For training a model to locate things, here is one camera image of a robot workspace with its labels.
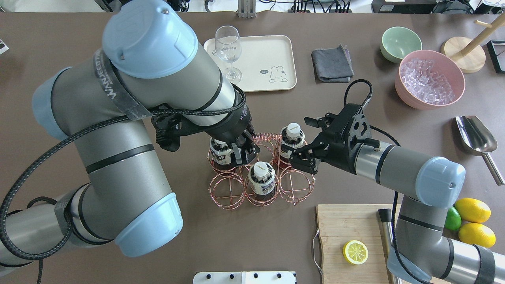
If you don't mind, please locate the pink bowl of ice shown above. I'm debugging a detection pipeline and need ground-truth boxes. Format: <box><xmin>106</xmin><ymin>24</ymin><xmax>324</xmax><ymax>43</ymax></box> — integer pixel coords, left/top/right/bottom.
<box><xmin>395</xmin><ymin>50</ymin><xmax>466</xmax><ymax>110</ymax></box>

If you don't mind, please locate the steel ice scoop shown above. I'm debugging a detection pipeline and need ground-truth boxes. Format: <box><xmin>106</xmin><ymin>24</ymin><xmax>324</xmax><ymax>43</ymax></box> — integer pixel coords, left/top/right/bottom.
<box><xmin>455</xmin><ymin>115</ymin><xmax>504</xmax><ymax>186</ymax></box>

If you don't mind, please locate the lower yellow lemon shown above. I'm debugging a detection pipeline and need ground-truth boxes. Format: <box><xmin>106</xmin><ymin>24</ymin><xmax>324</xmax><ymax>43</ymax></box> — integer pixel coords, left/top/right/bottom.
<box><xmin>458</xmin><ymin>222</ymin><xmax>496</xmax><ymax>248</ymax></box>

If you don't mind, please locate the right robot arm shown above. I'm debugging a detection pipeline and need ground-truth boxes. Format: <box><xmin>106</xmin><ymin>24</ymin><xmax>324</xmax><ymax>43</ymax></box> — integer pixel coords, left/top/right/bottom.
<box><xmin>283</xmin><ymin>104</ymin><xmax>505</xmax><ymax>284</ymax></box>

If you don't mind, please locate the bamboo cutting board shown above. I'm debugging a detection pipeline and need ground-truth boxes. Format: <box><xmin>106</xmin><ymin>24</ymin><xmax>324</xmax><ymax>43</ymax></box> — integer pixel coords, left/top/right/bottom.
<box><xmin>316</xmin><ymin>204</ymin><xmax>393</xmax><ymax>284</ymax></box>

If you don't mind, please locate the copper wire bottle basket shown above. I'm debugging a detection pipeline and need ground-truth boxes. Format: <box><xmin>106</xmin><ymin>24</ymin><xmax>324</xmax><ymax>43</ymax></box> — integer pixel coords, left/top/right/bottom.
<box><xmin>207</xmin><ymin>133</ymin><xmax>316</xmax><ymax>211</ymax></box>

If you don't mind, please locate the upper yellow lemon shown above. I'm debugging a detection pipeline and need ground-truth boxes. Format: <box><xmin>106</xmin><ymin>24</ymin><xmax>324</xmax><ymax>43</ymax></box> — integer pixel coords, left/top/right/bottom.
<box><xmin>454</xmin><ymin>198</ymin><xmax>491</xmax><ymax>223</ymax></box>

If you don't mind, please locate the wooden mug tree stand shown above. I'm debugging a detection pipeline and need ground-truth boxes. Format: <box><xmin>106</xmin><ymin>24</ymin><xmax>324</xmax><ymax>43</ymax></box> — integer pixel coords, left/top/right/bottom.
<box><xmin>440</xmin><ymin>13</ymin><xmax>505</xmax><ymax>73</ymax></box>

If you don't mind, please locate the grey folded cloth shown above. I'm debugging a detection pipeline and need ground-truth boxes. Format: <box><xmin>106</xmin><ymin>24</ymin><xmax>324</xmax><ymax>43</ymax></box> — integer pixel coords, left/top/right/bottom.
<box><xmin>311</xmin><ymin>44</ymin><xmax>355</xmax><ymax>83</ymax></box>

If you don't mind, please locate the half lemon slice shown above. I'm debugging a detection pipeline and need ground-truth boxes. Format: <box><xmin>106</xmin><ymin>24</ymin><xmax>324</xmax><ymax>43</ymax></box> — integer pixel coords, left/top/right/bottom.
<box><xmin>342</xmin><ymin>240</ymin><xmax>368</xmax><ymax>265</ymax></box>

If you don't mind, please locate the clear wine glass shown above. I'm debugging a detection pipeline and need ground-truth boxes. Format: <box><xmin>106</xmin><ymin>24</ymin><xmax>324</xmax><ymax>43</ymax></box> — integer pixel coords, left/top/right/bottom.
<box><xmin>215</xmin><ymin>25</ymin><xmax>242</xmax><ymax>84</ymax></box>

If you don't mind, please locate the yellow lemon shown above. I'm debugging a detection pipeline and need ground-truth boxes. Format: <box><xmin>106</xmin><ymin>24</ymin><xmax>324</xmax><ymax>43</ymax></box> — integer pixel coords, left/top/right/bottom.
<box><xmin>454</xmin><ymin>198</ymin><xmax>491</xmax><ymax>223</ymax></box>
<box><xmin>458</xmin><ymin>222</ymin><xmax>496</xmax><ymax>248</ymax></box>

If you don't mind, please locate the tea bottle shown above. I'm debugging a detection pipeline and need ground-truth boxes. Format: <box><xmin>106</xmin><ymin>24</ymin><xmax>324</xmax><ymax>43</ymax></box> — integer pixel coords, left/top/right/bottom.
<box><xmin>276</xmin><ymin>122</ymin><xmax>305</xmax><ymax>168</ymax></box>
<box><xmin>248</xmin><ymin>161</ymin><xmax>277</xmax><ymax>205</ymax></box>
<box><xmin>209</xmin><ymin>137</ymin><xmax>235</xmax><ymax>172</ymax></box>

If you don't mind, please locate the steel muddler black tip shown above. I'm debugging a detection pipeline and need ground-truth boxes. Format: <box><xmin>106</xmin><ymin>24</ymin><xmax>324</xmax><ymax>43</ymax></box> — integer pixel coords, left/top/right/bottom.
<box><xmin>378</xmin><ymin>208</ymin><xmax>393</xmax><ymax>263</ymax></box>

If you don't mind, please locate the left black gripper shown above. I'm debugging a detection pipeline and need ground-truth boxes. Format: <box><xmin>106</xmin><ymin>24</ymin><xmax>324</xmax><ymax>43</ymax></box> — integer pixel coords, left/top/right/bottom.
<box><xmin>205</xmin><ymin>105</ymin><xmax>260</xmax><ymax>166</ymax></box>

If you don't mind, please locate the cream rabbit tray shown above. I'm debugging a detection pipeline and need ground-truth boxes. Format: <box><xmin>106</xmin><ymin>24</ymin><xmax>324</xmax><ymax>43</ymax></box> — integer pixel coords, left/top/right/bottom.
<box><xmin>203</xmin><ymin>35</ymin><xmax>297</xmax><ymax>93</ymax></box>

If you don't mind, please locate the aluminium frame post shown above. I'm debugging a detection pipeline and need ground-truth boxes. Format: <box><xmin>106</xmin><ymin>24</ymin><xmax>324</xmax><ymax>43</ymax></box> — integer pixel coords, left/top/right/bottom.
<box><xmin>237</xmin><ymin>0</ymin><xmax>257</xmax><ymax>19</ymax></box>

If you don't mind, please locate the green lime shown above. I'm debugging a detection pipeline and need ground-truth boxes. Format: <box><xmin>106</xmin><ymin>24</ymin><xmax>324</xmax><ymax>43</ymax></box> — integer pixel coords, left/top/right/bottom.
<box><xmin>444</xmin><ymin>206</ymin><xmax>462</xmax><ymax>231</ymax></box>

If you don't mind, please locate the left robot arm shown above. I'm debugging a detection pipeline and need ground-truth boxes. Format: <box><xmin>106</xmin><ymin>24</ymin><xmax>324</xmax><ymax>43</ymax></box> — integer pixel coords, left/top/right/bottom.
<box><xmin>1</xmin><ymin>0</ymin><xmax>259</xmax><ymax>276</ymax></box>

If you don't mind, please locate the black glass holder tray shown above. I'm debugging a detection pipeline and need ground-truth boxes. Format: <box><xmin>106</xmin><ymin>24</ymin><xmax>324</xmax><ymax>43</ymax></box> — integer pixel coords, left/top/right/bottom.
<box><xmin>486</xmin><ymin>40</ymin><xmax>505</xmax><ymax>74</ymax></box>

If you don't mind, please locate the green empty bowl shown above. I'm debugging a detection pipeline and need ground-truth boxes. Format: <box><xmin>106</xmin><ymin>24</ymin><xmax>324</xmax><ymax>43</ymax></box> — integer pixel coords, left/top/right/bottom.
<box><xmin>380</xmin><ymin>26</ymin><xmax>423</xmax><ymax>63</ymax></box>

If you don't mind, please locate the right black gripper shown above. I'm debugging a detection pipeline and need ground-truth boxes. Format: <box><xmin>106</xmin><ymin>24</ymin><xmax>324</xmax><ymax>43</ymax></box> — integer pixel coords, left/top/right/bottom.
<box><xmin>289</xmin><ymin>104</ymin><xmax>381</xmax><ymax>175</ymax></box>

